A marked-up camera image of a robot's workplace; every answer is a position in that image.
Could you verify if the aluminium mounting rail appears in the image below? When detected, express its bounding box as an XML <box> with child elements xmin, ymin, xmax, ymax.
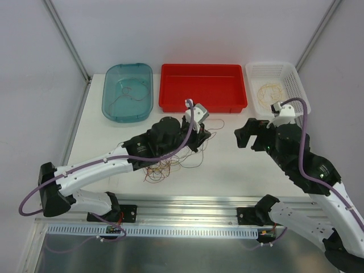
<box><xmin>34</xmin><ymin>181</ymin><xmax>342</xmax><ymax>230</ymax></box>

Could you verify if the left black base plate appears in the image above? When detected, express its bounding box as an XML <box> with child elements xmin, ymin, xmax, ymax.
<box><xmin>100</xmin><ymin>204</ymin><xmax>138</xmax><ymax>223</ymax></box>

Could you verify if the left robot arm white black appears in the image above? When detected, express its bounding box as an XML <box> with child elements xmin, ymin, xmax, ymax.
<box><xmin>38</xmin><ymin>117</ymin><xmax>211</xmax><ymax>221</ymax></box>

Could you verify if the orange wire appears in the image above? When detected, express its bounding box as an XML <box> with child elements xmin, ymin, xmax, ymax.
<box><xmin>257</xmin><ymin>82</ymin><xmax>287</xmax><ymax>110</ymax></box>

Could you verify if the white perforated plastic basket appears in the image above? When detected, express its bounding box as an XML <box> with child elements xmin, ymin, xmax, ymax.
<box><xmin>245</xmin><ymin>61</ymin><xmax>311</xmax><ymax>120</ymax></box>

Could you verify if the right aluminium frame post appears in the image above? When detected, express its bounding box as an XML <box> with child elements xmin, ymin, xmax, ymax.
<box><xmin>295</xmin><ymin>0</ymin><xmax>344</xmax><ymax>72</ymax></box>

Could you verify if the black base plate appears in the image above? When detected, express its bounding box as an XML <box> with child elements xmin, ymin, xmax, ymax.
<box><xmin>100</xmin><ymin>204</ymin><xmax>138</xmax><ymax>223</ymax></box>
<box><xmin>236</xmin><ymin>206</ymin><xmax>283</xmax><ymax>227</ymax></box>

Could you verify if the white slotted cable duct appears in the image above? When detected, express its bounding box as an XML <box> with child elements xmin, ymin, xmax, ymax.
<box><xmin>47</xmin><ymin>224</ymin><xmax>258</xmax><ymax>239</ymax></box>

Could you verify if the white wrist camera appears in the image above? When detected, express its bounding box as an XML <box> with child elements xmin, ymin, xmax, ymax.
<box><xmin>184</xmin><ymin>99</ymin><xmax>209</xmax><ymax>132</ymax></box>
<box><xmin>267</xmin><ymin>102</ymin><xmax>297</xmax><ymax>128</ymax></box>

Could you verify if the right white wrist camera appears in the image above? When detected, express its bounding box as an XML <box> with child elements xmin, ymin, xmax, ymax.
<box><xmin>267</xmin><ymin>102</ymin><xmax>297</xmax><ymax>128</ymax></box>

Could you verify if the teal transparent plastic tub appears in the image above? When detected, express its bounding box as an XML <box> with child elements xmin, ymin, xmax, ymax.
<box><xmin>102</xmin><ymin>63</ymin><xmax>154</xmax><ymax>123</ymax></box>

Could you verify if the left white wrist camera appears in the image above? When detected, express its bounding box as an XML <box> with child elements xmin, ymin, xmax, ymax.
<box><xmin>184</xmin><ymin>99</ymin><xmax>209</xmax><ymax>132</ymax></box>

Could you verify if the brown wire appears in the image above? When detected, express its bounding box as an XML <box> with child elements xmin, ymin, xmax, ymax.
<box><xmin>108</xmin><ymin>76</ymin><xmax>151</xmax><ymax>113</ymax></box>

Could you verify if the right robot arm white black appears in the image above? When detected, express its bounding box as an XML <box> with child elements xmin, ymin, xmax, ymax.
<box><xmin>234</xmin><ymin>118</ymin><xmax>363</xmax><ymax>272</ymax></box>

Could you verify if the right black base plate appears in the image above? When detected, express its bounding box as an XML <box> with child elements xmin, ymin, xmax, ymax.
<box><xmin>236</xmin><ymin>206</ymin><xmax>283</xmax><ymax>227</ymax></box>

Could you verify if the red plastic tray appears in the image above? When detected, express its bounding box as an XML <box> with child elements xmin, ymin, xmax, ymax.
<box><xmin>159</xmin><ymin>64</ymin><xmax>248</xmax><ymax>114</ymax></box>

